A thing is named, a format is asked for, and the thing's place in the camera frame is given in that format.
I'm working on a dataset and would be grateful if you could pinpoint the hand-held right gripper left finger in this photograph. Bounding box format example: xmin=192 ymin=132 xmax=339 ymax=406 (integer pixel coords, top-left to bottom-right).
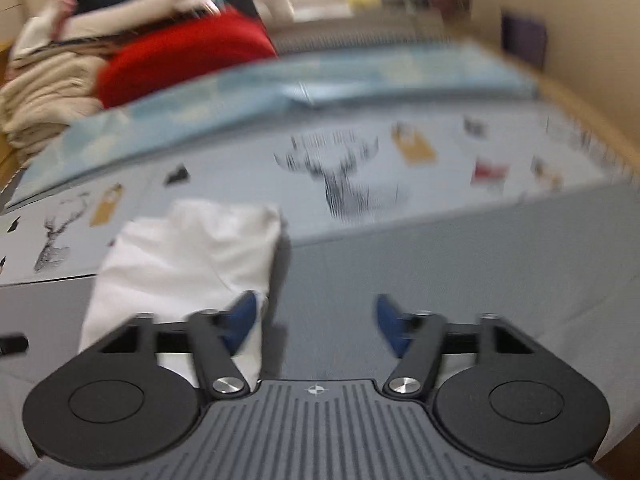
xmin=82 ymin=290 xmax=258 ymax=401

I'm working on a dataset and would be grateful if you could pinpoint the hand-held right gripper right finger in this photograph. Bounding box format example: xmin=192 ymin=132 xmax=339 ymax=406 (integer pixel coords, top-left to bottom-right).
xmin=375 ymin=294 xmax=543 ymax=401

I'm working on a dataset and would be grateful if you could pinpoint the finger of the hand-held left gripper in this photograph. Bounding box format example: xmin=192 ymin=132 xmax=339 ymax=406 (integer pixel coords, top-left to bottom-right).
xmin=0 ymin=333 xmax=29 ymax=357

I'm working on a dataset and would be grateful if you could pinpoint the white small shirt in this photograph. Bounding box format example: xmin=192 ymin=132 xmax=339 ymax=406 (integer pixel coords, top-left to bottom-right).
xmin=80 ymin=199 xmax=283 ymax=386

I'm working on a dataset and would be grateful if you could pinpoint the pile of beige clothes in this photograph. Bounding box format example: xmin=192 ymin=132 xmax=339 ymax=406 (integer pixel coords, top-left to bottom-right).
xmin=10 ymin=0 xmax=223 ymax=61

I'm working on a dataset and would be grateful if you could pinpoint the grey printed bed sheet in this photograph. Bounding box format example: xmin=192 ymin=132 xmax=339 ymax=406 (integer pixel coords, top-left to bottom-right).
xmin=0 ymin=105 xmax=640 ymax=466

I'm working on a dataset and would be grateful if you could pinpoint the light blue patterned quilt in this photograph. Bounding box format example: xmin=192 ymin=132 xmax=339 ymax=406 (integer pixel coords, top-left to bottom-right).
xmin=10 ymin=42 xmax=541 ymax=206

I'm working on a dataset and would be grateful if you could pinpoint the cream folded blanket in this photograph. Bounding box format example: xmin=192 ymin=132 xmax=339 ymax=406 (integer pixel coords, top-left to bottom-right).
xmin=0 ymin=45 xmax=108 ymax=153

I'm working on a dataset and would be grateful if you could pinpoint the red folded quilt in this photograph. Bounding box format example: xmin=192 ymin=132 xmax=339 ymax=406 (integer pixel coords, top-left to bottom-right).
xmin=97 ymin=10 xmax=278 ymax=109

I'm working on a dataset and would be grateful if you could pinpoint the deer patterned bed sheet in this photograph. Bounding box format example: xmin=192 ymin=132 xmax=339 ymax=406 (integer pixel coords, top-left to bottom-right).
xmin=0 ymin=35 xmax=640 ymax=196

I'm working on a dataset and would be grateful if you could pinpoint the purple paper bag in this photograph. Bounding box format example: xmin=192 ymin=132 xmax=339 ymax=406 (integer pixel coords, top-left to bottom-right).
xmin=501 ymin=10 xmax=547 ymax=68

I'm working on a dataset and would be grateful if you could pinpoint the white plush bear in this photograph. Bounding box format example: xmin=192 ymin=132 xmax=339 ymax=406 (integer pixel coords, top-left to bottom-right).
xmin=250 ymin=0 xmax=298 ymax=23

